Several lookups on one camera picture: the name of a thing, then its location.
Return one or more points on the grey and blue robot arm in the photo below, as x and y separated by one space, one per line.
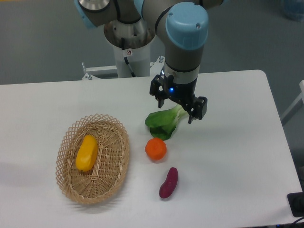
181 25

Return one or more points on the white metal base frame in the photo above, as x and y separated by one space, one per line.
109 72

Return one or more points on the yellow mango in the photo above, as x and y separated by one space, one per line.
87 154

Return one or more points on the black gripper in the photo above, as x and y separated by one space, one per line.
163 88

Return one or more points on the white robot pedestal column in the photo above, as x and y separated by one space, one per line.
131 44

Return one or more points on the purple sweet potato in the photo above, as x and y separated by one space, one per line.
169 185

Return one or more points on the woven wicker basket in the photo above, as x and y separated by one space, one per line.
108 172

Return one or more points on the blue object top right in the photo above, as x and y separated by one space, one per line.
293 9

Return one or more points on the orange tangerine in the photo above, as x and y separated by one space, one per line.
156 149

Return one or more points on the green bok choy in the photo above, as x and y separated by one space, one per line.
163 123

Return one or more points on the black device at table edge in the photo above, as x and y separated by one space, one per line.
296 203

